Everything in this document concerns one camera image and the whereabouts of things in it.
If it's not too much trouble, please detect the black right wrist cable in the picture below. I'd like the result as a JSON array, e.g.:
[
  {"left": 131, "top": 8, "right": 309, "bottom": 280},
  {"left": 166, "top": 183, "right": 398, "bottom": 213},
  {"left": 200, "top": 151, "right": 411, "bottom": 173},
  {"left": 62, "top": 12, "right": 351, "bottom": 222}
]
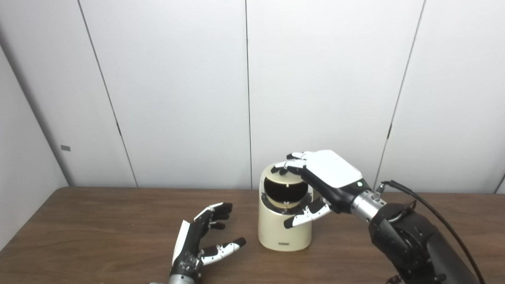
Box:
[{"left": 375, "top": 180, "right": 486, "bottom": 284}]

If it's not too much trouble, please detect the cream-colored bin body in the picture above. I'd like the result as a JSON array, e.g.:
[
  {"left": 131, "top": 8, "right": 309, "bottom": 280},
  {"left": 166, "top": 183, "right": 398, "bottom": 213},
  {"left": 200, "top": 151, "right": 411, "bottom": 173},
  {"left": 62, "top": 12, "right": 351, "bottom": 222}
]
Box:
[{"left": 258, "top": 164, "right": 314, "bottom": 252}]

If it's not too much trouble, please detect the round cream bin lid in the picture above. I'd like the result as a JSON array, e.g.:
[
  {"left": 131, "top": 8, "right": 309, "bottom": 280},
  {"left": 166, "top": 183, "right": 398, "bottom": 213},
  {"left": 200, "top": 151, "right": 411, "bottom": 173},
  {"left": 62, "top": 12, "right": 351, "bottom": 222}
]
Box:
[{"left": 264, "top": 165, "right": 310, "bottom": 187}]

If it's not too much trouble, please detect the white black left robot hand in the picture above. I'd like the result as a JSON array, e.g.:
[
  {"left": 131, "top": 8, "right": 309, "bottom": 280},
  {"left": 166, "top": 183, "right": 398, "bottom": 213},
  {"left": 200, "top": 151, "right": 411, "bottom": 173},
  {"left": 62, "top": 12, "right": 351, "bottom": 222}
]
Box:
[{"left": 170, "top": 202, "right": 247, "bottom": 278}]

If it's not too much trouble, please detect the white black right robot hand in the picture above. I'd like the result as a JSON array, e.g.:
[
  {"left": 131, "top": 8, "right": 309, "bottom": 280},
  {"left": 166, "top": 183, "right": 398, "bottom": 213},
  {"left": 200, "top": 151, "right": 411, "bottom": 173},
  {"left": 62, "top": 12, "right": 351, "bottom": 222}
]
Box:
[{"left": 271, "top": 150, "right": 372, "bottom": 229}]

